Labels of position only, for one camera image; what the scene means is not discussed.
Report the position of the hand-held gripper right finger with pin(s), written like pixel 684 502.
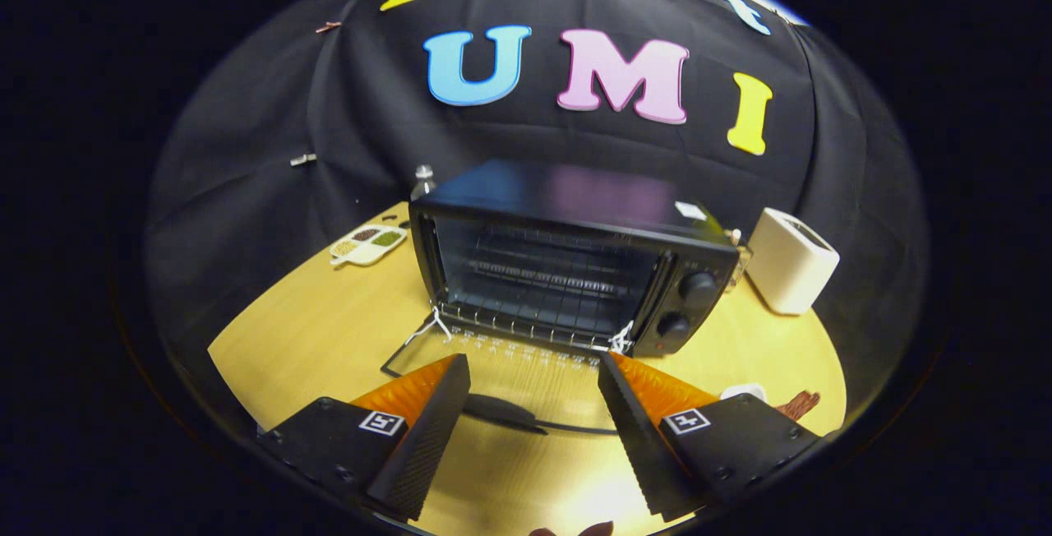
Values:
pixel 637 445

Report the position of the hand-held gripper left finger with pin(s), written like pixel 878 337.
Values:
pixel 427 445

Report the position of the brown fried meat piece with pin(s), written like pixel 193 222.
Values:
pixel 799 404

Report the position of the black toaster oven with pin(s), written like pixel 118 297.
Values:
pixel 575 199

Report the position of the white bread toaster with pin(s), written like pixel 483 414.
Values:
pixel 789 261

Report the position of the white ridged plate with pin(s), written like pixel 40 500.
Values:
pixel 744 392

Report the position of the white divided spice dish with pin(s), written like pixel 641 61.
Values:
pixel 368 243

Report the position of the clear plastic bottle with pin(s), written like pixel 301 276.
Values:
pixel 422 182

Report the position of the silver cloth clip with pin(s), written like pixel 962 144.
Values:
pixel 302 160

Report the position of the black backdrop cloth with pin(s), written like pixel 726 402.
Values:
pixel 370 133

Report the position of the pink cloth clip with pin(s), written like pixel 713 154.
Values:
pixel 329 27

